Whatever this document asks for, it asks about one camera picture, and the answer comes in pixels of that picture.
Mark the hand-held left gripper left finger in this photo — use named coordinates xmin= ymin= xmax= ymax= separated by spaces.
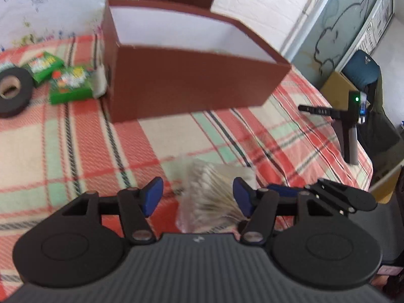
xmin=61 ymin=177 xmax=164 ymax=245

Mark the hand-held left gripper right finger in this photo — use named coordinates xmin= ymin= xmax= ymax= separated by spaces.
xmin=233 ymin=177 xmax=343 ymax=245

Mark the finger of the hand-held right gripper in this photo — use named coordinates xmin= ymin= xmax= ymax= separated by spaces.
xmin=268 ymin=178 xmax=348 ymax=217

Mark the bag of cotton swabs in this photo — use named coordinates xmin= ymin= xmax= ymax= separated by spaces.
xmin=174 ymin=159 xmax=257 ymax=232

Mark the brown cardboard box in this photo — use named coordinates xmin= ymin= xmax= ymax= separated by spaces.
xmin=101 ymin=0 xmax=292 ymax=123

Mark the white pouch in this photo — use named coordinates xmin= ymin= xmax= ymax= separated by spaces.
xmin=92 ymin=65 xmax=108 ymax=99

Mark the green snack packet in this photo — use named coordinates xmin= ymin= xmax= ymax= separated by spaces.
xmin=21 ymin=51 xmax=66 ymax=88
xmin=48 ymin=66 xmax=96 ymax=105

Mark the black tape roll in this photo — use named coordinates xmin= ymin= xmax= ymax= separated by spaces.
xmin=0 ymin=67 xmax=34 ymax=119

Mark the dark green cloth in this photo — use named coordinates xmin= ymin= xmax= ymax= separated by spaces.
xmin=357 ymin=82 xmax=401 ymax=158

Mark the plaid tablecloth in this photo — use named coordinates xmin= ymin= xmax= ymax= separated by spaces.
xmin=0 ymin=33 xmax=374 ymax=291

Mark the tan cardboard box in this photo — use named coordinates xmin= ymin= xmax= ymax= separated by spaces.
xmin=320 ymin=71 xmax=359 ymax=111

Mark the blue chair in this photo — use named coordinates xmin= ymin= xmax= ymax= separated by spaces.
xmin=342 ymin=50 xmax=381 ymax=92

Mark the glass door with rabbit drawing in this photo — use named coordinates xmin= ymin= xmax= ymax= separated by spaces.
xmin=281 ymin=0 xmax=392 ymax=89

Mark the white paper notice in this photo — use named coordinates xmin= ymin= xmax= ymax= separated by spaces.
xmin=360 ymin=0 xmax=395 ymax=57

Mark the floral plastic bag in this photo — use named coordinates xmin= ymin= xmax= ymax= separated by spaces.
xmin=0 ymin=0 xmax=142 ymax=51

